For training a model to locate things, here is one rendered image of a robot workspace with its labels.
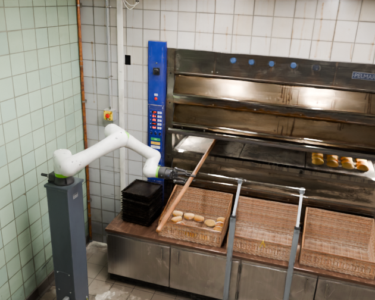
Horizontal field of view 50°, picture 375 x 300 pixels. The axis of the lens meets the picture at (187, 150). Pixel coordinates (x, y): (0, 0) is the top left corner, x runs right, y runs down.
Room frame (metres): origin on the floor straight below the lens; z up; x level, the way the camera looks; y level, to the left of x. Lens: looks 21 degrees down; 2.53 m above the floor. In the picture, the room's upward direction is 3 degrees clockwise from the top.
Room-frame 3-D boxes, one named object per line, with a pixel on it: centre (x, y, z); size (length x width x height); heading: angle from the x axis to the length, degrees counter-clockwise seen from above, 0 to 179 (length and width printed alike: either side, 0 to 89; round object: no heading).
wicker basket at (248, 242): (2.96, -0.68, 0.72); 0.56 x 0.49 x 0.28; 75
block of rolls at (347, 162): (3.50, -1.40, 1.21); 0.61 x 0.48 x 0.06; 164
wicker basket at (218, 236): (3.12, -0.11, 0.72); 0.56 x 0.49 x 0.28; 75
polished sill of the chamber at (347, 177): (3.25, -0.73, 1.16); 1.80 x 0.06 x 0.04; 74
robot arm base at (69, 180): (2.70, 0.95, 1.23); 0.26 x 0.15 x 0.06; 71
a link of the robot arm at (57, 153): (2.67, 0.89, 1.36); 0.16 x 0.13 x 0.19; 30
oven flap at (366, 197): (3.23, -0.72, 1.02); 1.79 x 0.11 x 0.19; 74
